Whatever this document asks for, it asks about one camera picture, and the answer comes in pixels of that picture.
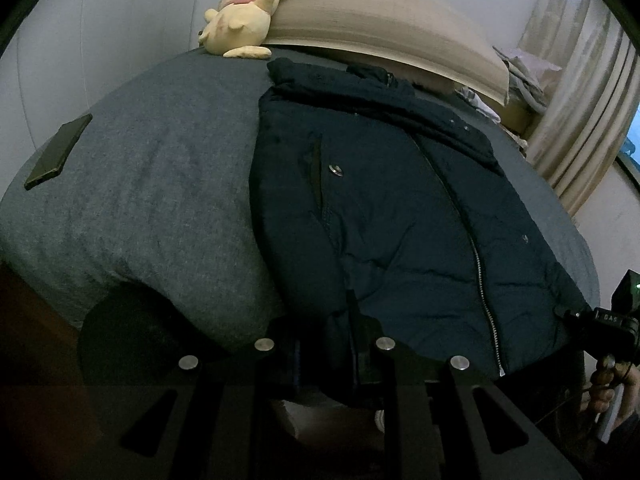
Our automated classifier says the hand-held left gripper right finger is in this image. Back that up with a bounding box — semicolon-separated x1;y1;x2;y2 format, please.
350;335;586;480

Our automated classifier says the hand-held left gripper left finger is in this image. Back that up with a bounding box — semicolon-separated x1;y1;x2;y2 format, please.
75;335;321;480

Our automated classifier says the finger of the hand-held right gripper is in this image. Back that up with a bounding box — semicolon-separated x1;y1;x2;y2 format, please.
552;305;598;332

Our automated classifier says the dark navy zip jacket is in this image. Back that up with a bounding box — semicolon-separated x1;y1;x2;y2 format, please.
248;57;593;411

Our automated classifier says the person's right forearm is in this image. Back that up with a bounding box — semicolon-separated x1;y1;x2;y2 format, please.
592;410;640;468

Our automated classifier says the pile of crumpled clothes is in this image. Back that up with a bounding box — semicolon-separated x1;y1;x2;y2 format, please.
492;45;563;109

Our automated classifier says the person's right hand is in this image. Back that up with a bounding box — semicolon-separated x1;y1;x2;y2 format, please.
580;355;635;422

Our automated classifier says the window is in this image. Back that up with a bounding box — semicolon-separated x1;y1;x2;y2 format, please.
617;105;640;171

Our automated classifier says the wooden bedside table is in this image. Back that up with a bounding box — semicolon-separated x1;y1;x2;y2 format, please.
504;127;532;152

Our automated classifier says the cardboard box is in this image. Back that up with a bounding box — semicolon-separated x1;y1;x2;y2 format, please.
502;100;538;136

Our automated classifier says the beige curtain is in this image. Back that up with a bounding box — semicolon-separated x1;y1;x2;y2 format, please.
520;0;640;216

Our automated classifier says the white crumpled cloth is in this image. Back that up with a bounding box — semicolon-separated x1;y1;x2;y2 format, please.
457;87;502;122

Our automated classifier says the black phone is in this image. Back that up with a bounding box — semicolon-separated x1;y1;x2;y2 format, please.
24;113;94;191

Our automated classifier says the yellow plush toy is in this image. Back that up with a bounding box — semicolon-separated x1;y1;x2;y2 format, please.
198;0;307;59

